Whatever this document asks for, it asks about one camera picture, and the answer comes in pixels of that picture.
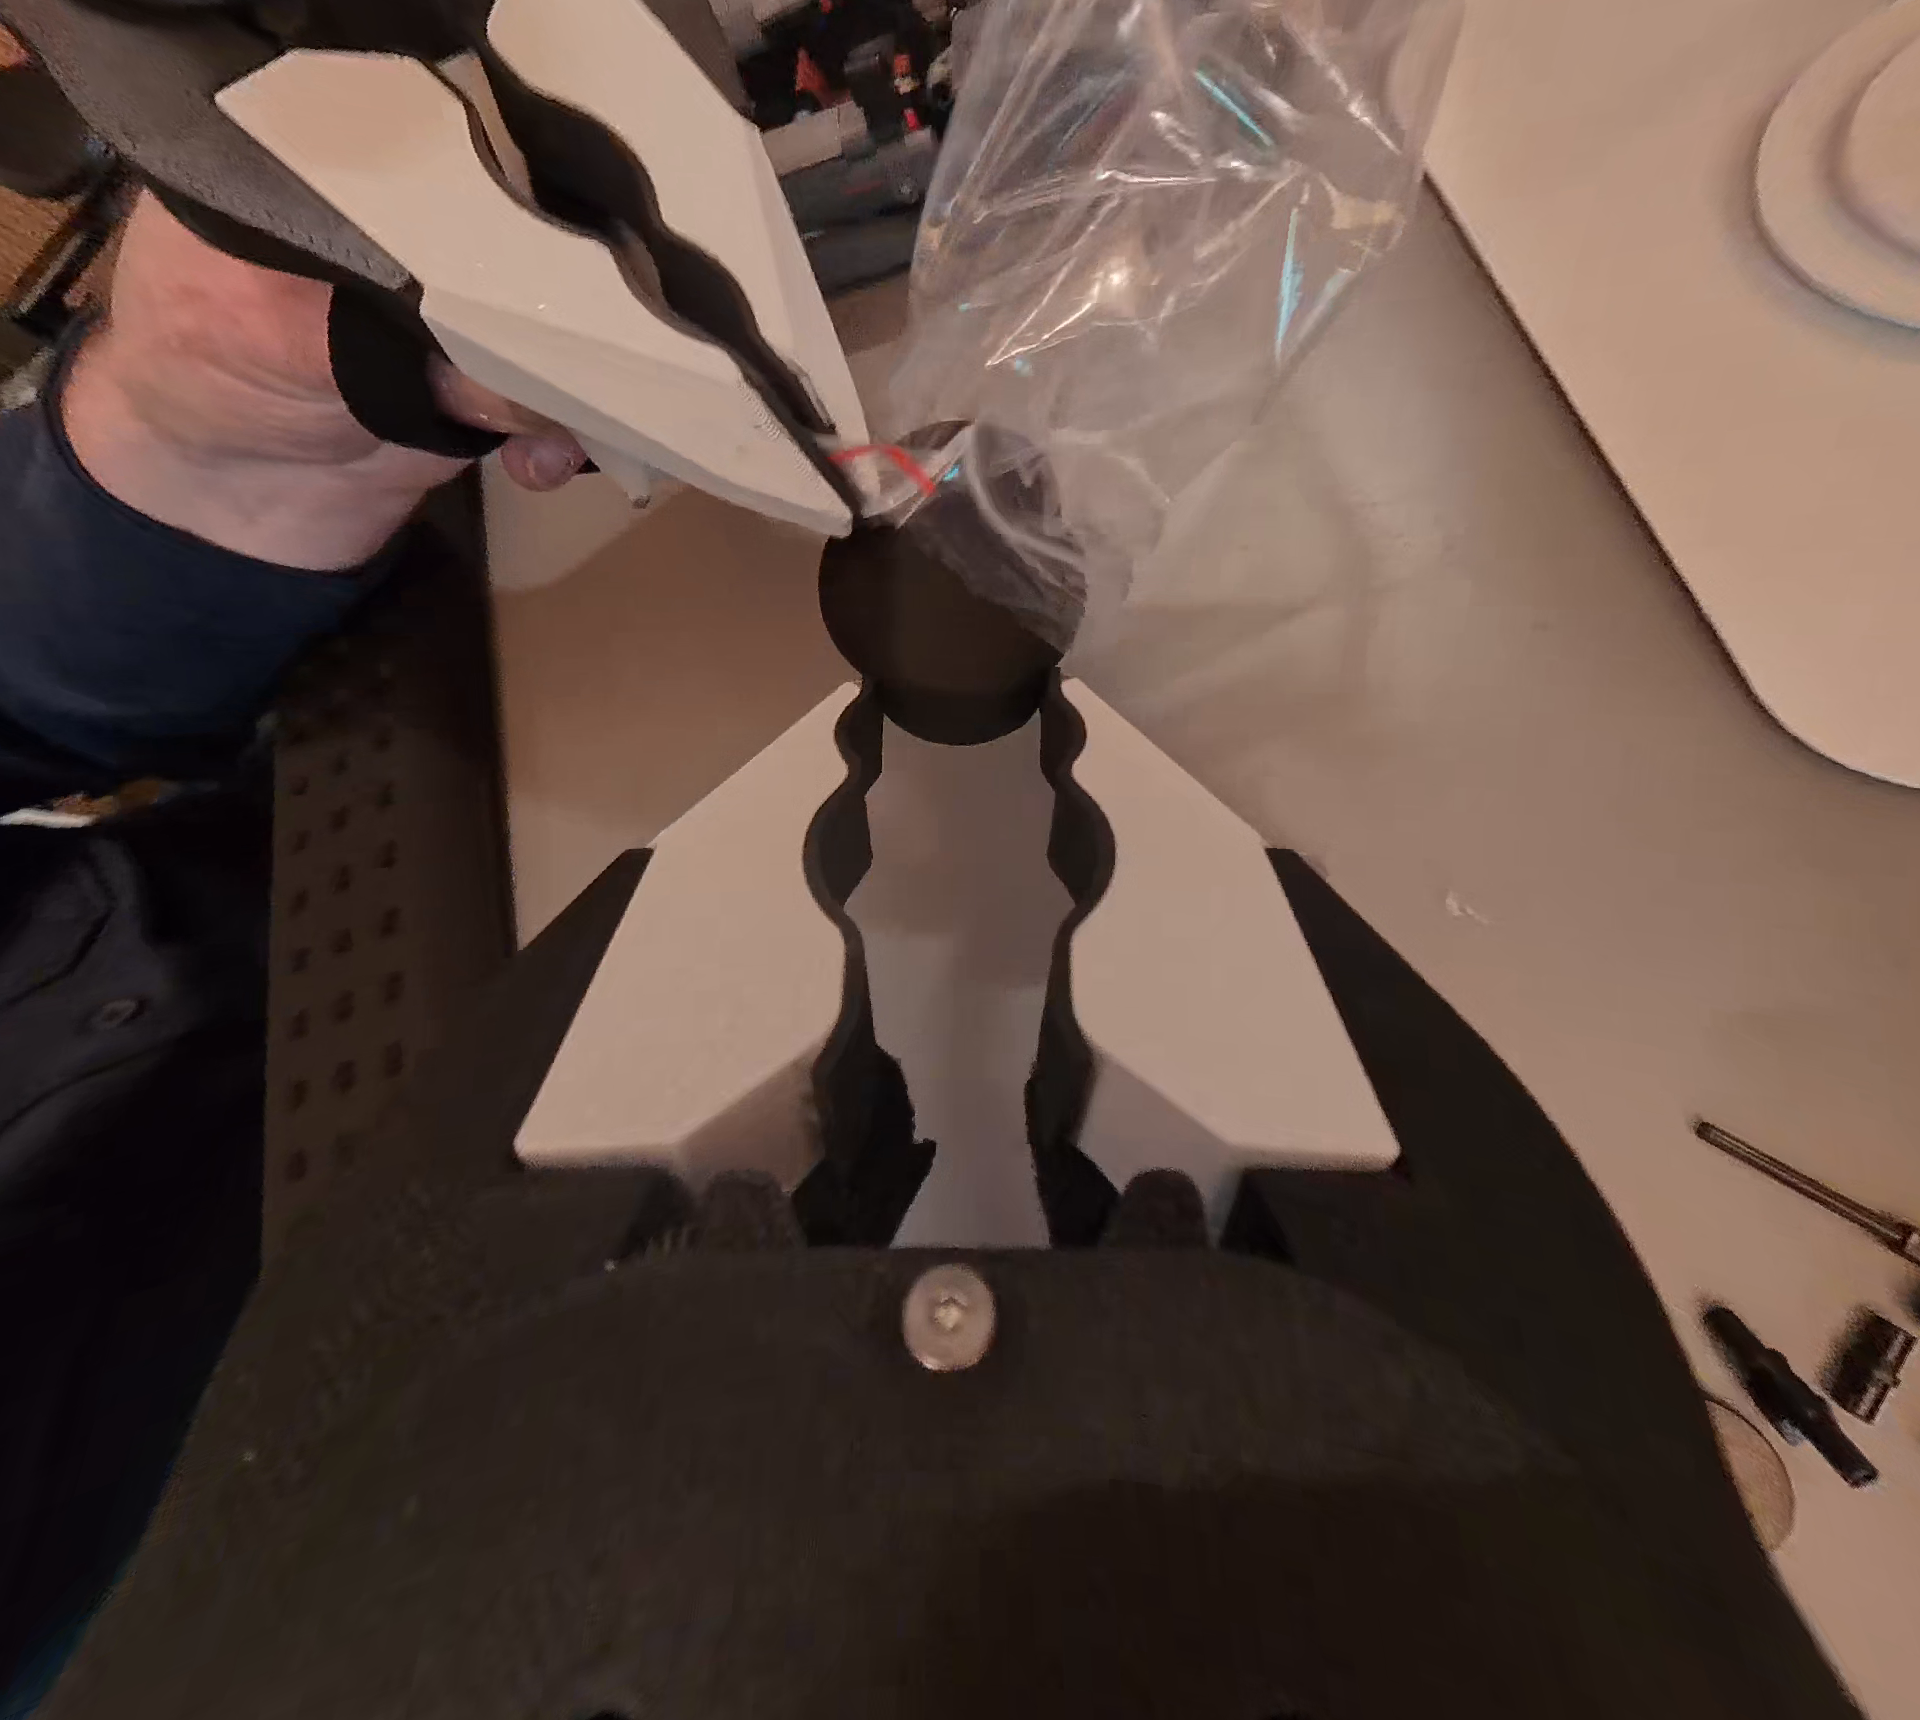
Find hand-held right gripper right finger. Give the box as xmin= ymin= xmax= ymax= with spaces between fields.
xmin=1029 ymin=678 xmax=1404 ymax=1248

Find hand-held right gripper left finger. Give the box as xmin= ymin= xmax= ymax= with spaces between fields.
xmin=517 ymin=681 xmax=938 ymax=1248

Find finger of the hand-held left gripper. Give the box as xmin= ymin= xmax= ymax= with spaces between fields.
xmin=475 ymin=0 xmax=874 ymax=514
xmin=216 ymin=51 xmax=857 ymax=542

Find grey toy car model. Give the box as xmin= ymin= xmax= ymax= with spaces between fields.
xmin=592 ymin=0 xmax=990 ymax=298

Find black round toy part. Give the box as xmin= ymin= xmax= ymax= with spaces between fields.
xmin=817 ymin=417 xmax=1094 ymax=752

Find clear plastic bag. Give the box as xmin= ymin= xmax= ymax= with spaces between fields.
xmin=864 ymin=0 xmax=1502 ymax=703

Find person's left forearm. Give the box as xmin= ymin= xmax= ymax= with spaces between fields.
xmin=0 ymin=391 xmax=435 ymax=776

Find person's left hand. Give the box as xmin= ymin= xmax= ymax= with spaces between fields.
xmin=57 ymin=194 xmax=590 ymax=576

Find person's dark jacket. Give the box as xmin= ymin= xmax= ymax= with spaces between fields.
xmin=0 ymin=747 xmax=278 ymax=1720

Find dark toy axle assembly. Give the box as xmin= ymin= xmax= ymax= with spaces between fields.
xmin=1693 ymin=1118 xmax=1920 ymax=1265

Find black toy pin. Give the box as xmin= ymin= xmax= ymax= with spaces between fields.
xmin=1702 ymin=1304 xmax=1881 ymax=1490

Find white book stand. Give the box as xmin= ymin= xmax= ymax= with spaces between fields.
xmin=1425 ymin=0 xmax=1920 ymax=791

